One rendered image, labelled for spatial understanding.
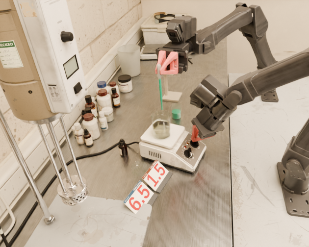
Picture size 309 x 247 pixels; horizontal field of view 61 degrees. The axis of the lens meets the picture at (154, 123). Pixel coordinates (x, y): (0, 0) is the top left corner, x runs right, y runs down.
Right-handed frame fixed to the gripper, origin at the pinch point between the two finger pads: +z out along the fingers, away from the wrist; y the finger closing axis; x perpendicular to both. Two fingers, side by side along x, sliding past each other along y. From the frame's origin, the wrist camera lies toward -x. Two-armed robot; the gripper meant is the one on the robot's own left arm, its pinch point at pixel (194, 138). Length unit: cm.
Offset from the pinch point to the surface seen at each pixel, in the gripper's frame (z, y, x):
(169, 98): 18.0, -18.2, -29.9
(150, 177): 6.6, 18.6, 5.2
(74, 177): -1.3, 42.7, 0.8
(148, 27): 32, -52, -100
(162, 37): 34, -60, -92
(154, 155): 7.8, 12.4, -1.7
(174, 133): 1.4, 5.3, -4.5
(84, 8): 8, 7, -81
